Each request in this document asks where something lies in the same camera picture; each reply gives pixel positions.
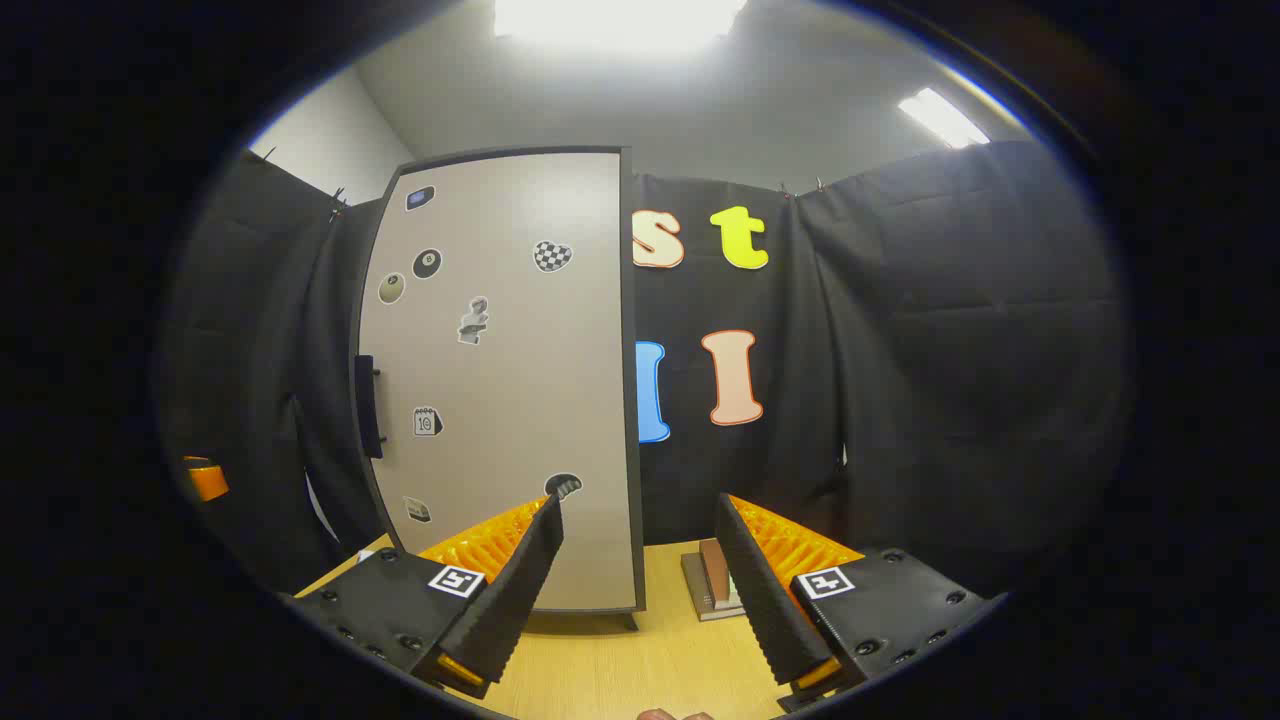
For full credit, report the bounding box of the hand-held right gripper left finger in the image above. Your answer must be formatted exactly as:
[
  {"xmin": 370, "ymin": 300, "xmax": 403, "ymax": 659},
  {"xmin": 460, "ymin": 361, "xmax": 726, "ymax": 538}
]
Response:
[{"xmin": 285, "ymin": 495, "xmax": 566, "ymax": 701}]

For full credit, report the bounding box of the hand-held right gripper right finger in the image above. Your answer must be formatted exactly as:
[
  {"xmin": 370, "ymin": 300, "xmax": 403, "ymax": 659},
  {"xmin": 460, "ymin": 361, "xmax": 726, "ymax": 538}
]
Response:
[{"xmin": 713, "ymin": 492, "xmax": 1006, "ymax": 713}]

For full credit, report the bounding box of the beige cabinet door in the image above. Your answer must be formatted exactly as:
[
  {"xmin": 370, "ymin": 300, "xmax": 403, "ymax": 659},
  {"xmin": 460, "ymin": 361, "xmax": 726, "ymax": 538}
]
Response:
[{"xmin": 357, "ymin": 153, "xmax": 641, "ymax": 613}]

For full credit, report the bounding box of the dark grey cabinet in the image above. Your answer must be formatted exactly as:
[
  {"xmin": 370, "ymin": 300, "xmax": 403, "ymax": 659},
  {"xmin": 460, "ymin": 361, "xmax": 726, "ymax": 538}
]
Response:
[{"xmin": 350, "ymin": 145, "xmax": 648, "ymax": 631}]

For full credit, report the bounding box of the pale green book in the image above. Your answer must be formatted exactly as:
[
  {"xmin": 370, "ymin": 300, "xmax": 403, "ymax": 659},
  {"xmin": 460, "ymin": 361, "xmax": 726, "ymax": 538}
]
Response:
[{"xmin": 682, "ymin": 552, "xmax": 747, "ymax": 622}]

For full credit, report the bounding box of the black backdrop cloth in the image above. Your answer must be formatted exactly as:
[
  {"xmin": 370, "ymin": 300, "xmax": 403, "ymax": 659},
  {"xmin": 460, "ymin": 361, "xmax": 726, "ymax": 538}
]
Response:
[{"xmin": 165, "ymin": 140, "xmax": 1131, "ymax": 601}]

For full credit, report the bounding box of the long strip ceiling light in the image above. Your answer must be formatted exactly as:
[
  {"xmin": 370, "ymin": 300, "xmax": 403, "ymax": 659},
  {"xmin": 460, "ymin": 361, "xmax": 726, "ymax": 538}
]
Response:
[{"xmin": 897, "ymin": 87, "xmax": 991, "ymax": 149}]

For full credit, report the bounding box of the large square ceiling light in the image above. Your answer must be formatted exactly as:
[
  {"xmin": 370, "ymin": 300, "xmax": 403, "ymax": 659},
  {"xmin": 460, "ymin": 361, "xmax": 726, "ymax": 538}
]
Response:
[{"xmin": 493, "ymin": 0, "xmax": 749, "ymax": 51}]

